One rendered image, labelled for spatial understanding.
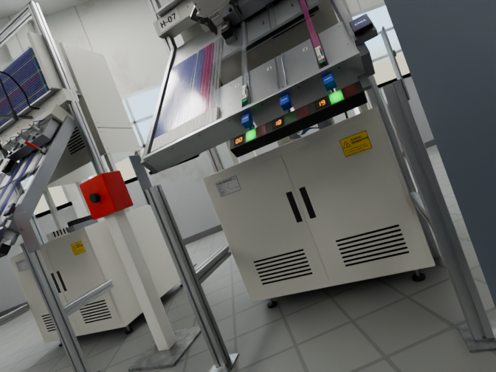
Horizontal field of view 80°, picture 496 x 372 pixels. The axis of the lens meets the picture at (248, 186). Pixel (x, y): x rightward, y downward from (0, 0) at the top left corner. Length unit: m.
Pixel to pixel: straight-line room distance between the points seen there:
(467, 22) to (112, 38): 4.48
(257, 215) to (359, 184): 0.39
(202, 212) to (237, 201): 2.83
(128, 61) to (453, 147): 4.29
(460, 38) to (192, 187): 3.80
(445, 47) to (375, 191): 0.80
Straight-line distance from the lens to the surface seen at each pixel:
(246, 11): 1.25
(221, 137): 0.85
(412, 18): 0.34
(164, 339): 1.40
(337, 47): 0.84
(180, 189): 4.01
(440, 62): 0.33
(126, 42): 4.57
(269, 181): 1.12
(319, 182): 1.08
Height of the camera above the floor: 0.56
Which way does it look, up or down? 2 degrees down
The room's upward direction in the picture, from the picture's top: 21 degrees counter-clockwise
